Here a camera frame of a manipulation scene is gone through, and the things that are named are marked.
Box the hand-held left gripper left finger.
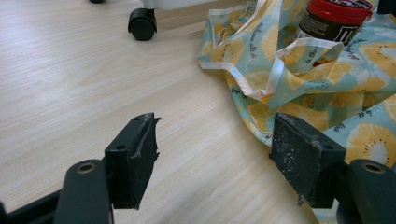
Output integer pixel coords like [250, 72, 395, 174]
[104, 112, 162, 210]

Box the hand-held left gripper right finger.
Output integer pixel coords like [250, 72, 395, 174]
[269, 112, 347, 209]

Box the lemon print cloth bag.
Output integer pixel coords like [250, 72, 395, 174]
[197, 0, 396, 224]

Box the red lid dark jar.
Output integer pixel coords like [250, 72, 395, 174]
[293, 0, 374, 48]

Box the white two-tier trolley cart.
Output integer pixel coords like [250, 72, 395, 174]
[88, 0, 260, 42]

